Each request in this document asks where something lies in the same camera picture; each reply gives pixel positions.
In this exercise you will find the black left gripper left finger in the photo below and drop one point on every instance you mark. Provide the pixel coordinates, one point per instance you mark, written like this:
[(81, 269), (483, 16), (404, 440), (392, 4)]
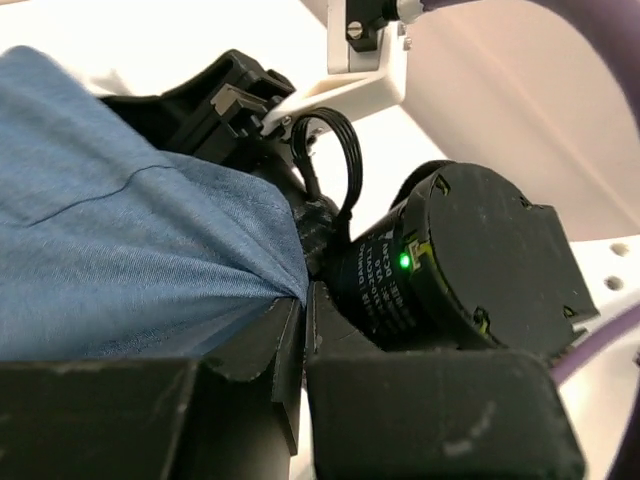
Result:
[(231, 414)]

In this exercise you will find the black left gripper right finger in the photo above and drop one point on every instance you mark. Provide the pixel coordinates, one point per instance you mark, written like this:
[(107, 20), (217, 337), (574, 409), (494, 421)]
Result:
[(444, 414)]

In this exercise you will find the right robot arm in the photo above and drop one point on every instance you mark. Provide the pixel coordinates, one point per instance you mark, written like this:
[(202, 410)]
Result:
[(461, 259)]

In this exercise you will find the blue pillowcase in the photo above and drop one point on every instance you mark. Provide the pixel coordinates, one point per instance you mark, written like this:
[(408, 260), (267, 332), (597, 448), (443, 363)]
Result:
[(111, 247)]

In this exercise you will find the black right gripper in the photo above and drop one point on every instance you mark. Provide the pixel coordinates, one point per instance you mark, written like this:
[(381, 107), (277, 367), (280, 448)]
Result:
[(218, 115)]

